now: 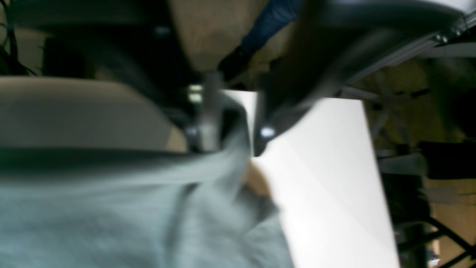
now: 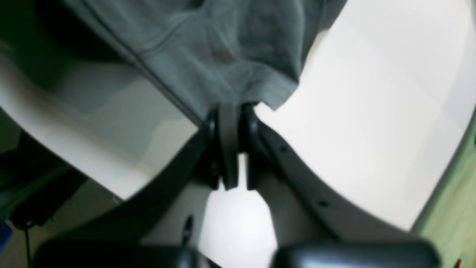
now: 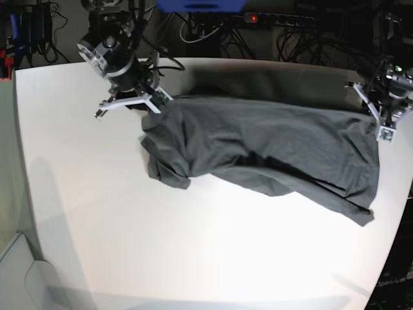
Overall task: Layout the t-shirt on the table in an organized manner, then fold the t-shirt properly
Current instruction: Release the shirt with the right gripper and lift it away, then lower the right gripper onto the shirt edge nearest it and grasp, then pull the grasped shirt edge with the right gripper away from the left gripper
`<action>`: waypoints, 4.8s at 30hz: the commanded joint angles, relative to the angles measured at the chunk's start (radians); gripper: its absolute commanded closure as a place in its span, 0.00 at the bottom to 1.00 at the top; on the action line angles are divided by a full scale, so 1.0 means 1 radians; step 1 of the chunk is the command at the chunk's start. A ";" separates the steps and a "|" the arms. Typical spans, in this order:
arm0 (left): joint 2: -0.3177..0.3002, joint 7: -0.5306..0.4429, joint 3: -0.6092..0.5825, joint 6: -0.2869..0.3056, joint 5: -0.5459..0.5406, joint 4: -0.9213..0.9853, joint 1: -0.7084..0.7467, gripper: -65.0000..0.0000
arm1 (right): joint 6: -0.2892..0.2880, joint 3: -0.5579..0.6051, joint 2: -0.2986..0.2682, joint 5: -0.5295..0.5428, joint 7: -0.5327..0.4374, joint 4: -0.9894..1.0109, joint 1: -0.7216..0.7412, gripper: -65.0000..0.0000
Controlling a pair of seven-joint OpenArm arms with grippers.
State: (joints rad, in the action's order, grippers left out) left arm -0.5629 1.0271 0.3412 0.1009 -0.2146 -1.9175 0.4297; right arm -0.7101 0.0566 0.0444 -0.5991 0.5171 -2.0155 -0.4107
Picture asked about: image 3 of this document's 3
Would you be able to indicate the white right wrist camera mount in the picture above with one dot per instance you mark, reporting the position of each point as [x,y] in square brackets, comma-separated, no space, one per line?
[154,101]

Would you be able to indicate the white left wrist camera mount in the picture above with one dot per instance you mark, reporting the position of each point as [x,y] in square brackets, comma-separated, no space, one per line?
[383,132]

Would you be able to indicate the dark grey t-shirt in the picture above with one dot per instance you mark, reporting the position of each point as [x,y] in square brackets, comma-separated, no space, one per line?
[327,155]

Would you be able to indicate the blue box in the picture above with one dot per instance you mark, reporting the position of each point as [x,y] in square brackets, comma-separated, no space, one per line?
[201,5]

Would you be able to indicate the red clamp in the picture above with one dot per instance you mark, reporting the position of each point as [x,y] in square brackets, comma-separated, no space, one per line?
[7,64]

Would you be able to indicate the black equipment with cables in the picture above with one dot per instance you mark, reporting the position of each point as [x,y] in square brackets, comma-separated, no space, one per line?
[33,31]

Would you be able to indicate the black power strip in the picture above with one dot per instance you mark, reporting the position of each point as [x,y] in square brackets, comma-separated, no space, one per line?
[272,19]

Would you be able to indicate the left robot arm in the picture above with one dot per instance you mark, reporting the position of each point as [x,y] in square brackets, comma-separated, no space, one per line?
[395,51]

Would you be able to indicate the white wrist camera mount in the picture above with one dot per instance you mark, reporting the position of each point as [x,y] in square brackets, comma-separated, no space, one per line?
[383,132]
[154,101]

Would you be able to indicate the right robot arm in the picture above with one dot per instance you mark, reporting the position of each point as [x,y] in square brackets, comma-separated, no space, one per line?
[116,48]

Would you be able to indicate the grey chair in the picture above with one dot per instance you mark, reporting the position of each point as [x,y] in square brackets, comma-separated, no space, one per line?
[22,285]

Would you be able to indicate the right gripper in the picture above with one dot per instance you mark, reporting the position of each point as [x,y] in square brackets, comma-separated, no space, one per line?
[133,77]

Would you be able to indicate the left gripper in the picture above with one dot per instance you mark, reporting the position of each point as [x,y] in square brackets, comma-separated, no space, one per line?
[392,103]

